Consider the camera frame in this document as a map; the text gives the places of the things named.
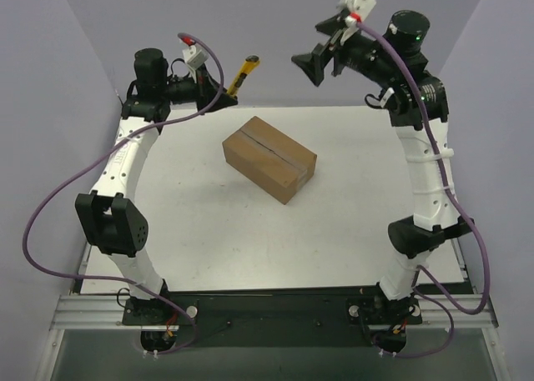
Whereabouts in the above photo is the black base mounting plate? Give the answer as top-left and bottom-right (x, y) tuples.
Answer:
(122, 287), (422, 351)

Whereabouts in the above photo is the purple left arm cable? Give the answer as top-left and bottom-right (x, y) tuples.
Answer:
(21, 31), (226, 355)

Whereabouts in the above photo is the aluminium front frame rail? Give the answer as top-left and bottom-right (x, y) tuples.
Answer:
(51, 295), (498, 331)

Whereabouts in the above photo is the yellow utility knife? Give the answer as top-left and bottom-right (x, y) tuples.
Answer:
(227, 55), (260, 97)

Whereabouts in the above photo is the brown cardboard express box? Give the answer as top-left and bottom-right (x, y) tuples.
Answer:
(222, 116), (317, 204)

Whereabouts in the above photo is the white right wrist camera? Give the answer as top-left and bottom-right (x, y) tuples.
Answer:
(337, 0), (376, 20)

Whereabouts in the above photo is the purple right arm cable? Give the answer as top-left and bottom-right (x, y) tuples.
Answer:
(356, 20), (490, 359)

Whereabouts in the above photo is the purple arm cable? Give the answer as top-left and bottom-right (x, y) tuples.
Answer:
(21, 31), (226, 355)
(356, 20), (490, 359)

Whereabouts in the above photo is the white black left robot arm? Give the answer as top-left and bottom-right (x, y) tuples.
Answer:
(75, 44), (237, 324)

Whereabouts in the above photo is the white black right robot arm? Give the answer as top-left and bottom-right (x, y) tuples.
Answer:
(291, 9), (471, 301)

